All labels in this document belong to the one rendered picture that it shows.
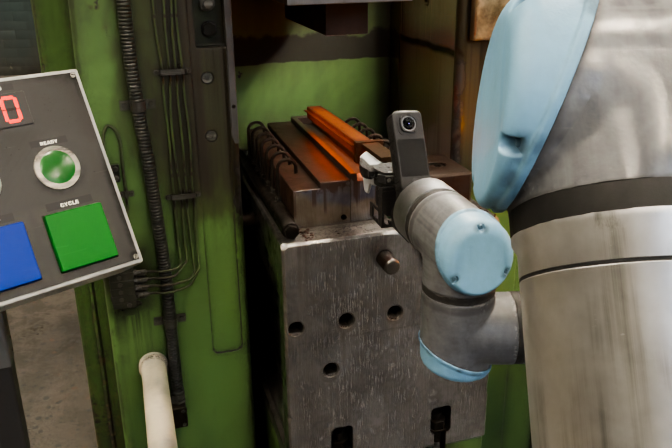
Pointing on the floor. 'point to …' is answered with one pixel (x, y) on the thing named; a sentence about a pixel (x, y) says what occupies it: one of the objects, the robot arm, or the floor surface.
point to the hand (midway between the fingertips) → (373, 151)
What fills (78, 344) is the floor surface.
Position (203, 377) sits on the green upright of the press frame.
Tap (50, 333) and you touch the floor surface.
